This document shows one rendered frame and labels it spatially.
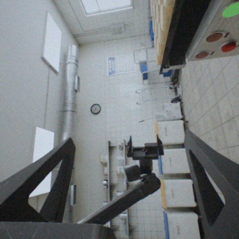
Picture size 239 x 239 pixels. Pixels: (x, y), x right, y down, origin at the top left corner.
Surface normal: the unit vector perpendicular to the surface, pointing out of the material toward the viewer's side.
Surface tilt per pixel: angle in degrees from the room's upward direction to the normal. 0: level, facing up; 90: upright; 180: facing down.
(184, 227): 91
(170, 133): 92
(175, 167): 93
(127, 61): 90
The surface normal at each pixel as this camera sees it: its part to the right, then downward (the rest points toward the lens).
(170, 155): -0.14, -0.28
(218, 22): 0.07, 0.99
